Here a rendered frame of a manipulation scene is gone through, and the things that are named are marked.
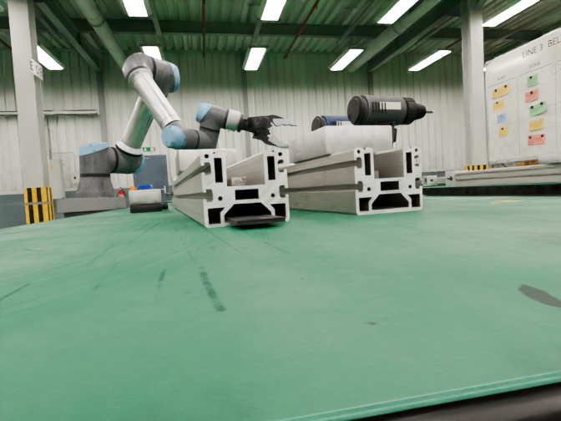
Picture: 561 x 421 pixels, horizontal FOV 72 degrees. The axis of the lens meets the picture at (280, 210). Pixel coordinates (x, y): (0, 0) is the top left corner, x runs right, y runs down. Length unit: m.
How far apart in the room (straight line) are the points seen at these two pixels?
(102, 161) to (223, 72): 11.11
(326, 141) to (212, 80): 12.15
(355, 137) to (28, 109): 7.28
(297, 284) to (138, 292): 0.06
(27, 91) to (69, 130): 5.22
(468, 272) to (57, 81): 13.14
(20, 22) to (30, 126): 1.66
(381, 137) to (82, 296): 0.50
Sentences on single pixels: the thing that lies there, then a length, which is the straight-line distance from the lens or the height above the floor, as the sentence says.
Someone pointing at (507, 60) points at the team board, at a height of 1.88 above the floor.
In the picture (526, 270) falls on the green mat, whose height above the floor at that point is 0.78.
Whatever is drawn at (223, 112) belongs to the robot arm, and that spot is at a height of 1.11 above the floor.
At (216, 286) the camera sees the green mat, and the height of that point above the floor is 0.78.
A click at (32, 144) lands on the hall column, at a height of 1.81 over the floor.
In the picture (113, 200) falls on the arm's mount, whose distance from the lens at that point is 1.66.
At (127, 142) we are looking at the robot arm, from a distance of 1.79.
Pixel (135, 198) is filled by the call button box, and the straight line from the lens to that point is 1.07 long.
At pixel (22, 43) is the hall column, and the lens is 7.97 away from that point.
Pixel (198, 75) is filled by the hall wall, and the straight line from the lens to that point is 12.68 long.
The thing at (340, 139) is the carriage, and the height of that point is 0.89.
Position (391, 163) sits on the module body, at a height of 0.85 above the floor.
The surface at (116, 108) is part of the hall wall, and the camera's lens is 12.66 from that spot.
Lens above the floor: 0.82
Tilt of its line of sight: 3 degrees down
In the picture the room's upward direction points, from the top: 3 degrees counter-clockwise
